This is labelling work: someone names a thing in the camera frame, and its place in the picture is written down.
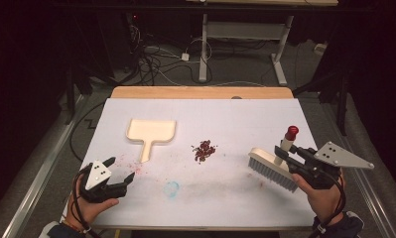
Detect person's right hand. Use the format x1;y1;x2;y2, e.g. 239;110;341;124
291;172;347;226

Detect white metal desk frame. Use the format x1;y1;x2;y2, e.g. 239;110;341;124
185;0;339;87

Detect person's left hand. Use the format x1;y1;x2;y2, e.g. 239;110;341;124
65;173;120;230

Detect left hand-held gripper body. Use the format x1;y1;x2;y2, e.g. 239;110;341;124
77;160;129;203

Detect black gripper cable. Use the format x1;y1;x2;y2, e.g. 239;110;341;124
71;164;102;238
314;172;348;234

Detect aluminium floor rail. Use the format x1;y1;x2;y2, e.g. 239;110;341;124
321;98;396;238
1;94;88;238

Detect tangle of floor cables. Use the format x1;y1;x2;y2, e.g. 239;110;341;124
129;24;216;87

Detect white table cover sheet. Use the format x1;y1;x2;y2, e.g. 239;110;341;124
60;97;321;230

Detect cream brush with red-tipped handle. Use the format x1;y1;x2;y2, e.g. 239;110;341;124
247;125;301;193

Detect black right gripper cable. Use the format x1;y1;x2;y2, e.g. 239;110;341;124
314;172;348;234

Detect black metal stand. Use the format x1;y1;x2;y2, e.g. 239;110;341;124
64;63;88;126
293;63;351;137

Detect black floor cable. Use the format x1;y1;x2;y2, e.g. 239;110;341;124
68;100;107;164

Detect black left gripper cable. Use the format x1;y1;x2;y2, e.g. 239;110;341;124
71;164;102;238

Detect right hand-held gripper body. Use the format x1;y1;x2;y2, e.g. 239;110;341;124
289;141;375;191

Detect pile of red scraps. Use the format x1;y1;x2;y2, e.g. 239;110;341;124
191;139;218;164

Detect wooden table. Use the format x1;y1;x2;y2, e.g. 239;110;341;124
95;85;314;232

